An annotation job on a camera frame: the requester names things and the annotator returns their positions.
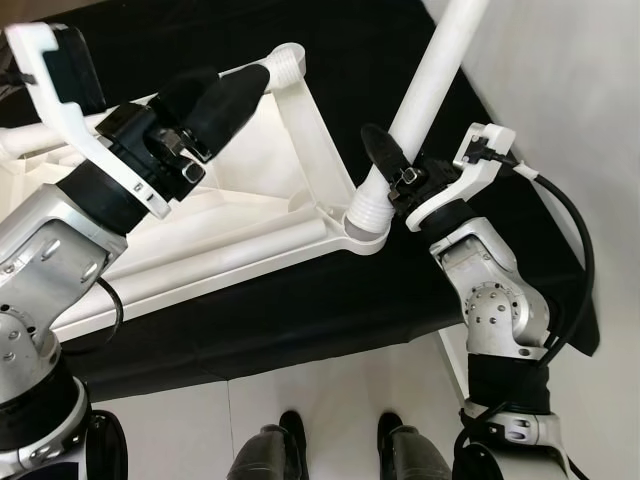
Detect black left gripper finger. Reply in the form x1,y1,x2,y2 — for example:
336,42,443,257
183,72,273,166
148,66,223,126

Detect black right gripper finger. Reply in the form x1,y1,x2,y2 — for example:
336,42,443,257
360,123,413,186

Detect white plastic table top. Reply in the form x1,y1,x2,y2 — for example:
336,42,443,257
0,45,396,336

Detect robot right leg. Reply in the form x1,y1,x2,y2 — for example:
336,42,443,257
377,412,453,480

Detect robot leg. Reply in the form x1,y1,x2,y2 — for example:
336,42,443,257
377,412,453,480
228,410,309,480

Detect robot left leg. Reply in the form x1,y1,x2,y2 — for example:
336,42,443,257
228,410,309,480

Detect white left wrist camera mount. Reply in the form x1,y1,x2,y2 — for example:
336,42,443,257
3,22,171,219

